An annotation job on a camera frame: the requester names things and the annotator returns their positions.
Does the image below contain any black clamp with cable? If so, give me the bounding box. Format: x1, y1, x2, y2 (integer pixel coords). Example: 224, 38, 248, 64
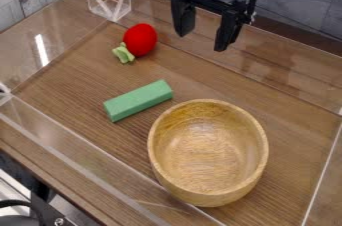
0, 191, 78, 226

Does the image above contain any clear acrylic tray wall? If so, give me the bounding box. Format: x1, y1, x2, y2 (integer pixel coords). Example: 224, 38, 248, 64
0, 0, 342, 226

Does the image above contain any red toy fruit green stem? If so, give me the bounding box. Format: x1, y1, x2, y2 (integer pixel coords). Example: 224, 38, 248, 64
112, 23, 157, 64

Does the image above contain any clear acrylic corner bracket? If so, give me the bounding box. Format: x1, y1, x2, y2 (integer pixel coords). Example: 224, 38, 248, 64
86, 0, 130, 22

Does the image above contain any wooden bowl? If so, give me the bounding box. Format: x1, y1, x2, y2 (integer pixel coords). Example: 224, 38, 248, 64
146, 99, 269, 207

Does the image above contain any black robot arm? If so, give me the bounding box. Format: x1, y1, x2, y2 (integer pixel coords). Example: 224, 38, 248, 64
169, 0, 257, 52

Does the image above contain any green rectangular block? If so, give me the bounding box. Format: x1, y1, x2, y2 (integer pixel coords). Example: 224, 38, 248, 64
102, 80, 173, 122

